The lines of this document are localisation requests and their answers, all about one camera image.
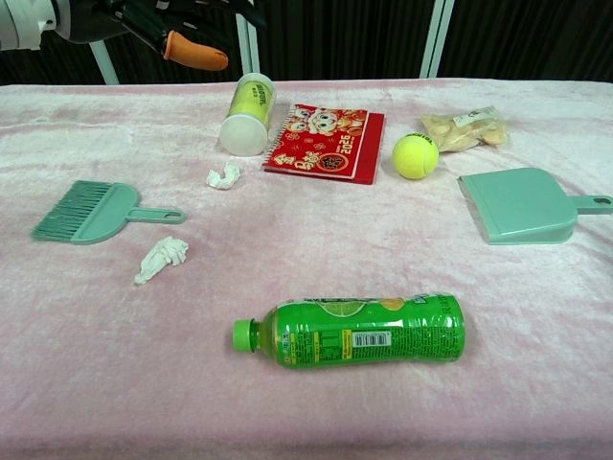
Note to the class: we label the red 2026 spiral calendar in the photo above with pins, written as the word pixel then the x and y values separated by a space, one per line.
pixel 325 144

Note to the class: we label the loose yellow tennis ball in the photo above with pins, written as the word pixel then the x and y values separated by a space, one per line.
pixel 415 156

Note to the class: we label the green hand broom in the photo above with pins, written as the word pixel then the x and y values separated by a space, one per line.
pixel 96 215

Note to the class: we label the tubed yellow tennis ball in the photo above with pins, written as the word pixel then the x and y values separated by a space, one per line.
pixel 251 98

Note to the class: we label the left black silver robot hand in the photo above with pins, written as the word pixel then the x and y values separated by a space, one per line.
pixel 120 16

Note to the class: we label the green plastic drink bottle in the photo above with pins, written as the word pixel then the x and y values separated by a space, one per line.
pixel 364 335

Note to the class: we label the clear tennis ball tube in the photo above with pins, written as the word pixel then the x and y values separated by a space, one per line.
pixel 244 136

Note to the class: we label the pink plush tablecloth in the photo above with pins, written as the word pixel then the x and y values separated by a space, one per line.
pixel 306 268

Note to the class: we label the small white tissue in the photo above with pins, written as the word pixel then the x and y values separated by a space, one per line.
pixel 222 177

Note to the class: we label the green dustpan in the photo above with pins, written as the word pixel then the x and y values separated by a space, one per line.
pixel 517 206

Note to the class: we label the clear snack bag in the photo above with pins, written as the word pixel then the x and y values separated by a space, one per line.
pixel 462 129

